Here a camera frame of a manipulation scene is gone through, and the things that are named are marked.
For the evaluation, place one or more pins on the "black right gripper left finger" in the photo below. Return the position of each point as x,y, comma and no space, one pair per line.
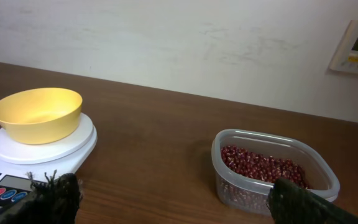
55,201

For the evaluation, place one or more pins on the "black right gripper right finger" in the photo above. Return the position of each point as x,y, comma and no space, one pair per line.
291,204

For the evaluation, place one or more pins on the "red beans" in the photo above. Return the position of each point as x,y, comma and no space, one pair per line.
241,172

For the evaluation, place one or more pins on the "white digital kitchen scale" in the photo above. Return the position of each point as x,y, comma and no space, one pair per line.
63,156

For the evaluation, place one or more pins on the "yellow plastic bowl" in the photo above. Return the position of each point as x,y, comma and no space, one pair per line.
41,115

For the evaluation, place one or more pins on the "clear plastic container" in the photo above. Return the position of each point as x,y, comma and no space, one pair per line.
322,179

